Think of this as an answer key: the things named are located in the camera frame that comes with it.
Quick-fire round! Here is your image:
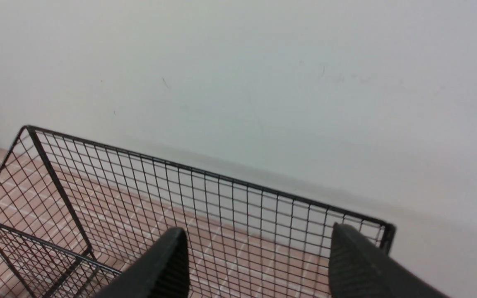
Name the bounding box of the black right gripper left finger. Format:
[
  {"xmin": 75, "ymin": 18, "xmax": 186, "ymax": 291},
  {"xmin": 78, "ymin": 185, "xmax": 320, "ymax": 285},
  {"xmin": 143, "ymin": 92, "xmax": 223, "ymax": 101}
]
[{"xmin": 95, "ymin": 228, "xmax": 190, "ymax": 298}]

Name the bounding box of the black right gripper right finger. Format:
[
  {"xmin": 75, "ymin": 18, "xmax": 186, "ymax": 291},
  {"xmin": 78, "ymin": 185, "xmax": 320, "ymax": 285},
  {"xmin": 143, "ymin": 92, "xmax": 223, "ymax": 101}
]
[{"xmin": 329, "ymin": 223, "xmax": 446, "ymax": 298}]

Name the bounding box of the pink checkered tablecloth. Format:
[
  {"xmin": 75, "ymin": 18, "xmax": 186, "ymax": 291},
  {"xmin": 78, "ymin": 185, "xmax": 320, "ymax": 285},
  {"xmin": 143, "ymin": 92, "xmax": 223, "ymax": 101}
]
[{"xmin": 0, "ymin": 141, "xmax": 384, "ymax": 298}]

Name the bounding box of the black wire mesh rack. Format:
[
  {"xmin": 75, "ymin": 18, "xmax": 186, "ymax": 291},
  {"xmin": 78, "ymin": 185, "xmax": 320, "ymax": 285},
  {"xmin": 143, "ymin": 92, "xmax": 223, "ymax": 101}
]
[{"xmin": 0, "ymin": 125, "xmax": 396, "ymax": 298}]

